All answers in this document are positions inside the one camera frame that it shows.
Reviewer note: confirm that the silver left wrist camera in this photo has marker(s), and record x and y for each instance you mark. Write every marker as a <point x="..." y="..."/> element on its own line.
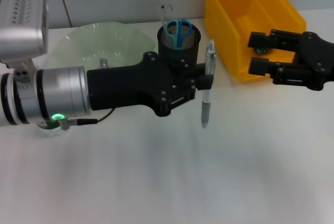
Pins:
<point x="23" y="33"/>

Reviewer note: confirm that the green plastic wrapper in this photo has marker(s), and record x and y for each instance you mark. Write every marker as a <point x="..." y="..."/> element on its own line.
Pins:
<point x="260" y="50"/>

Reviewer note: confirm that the grey pen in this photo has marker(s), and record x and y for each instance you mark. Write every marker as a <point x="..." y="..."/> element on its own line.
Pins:
<point x="207" y="98"/>

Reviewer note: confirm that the transparent plastic ruler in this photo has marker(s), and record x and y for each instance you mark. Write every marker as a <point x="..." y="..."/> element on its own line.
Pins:
<point x="164" y="15"/>

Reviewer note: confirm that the yellow plastic bin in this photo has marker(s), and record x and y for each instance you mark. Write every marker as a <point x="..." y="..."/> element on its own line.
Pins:
<point x="224" y="20"/>

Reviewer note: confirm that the blue scissors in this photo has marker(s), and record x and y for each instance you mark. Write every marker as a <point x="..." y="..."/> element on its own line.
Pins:
<point x="180" y="36"/>

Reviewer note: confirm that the black mesh pen holder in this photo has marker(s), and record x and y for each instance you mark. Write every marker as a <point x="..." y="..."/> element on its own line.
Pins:
<point x="193" y="51"/>

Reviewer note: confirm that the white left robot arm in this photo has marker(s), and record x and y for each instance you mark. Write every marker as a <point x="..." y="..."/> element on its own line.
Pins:
<point x="60" y="93"/>

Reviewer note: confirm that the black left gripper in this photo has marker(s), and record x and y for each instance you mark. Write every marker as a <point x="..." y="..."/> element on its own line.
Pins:
<point x="125" y="85"/>

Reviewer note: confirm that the green glass fruit plate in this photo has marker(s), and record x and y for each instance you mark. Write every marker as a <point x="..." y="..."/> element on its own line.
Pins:
<point x="104" y="41"/>

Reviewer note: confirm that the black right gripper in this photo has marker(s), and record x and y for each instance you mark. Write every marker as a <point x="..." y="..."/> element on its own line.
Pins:
<point x="318" y="62"/>

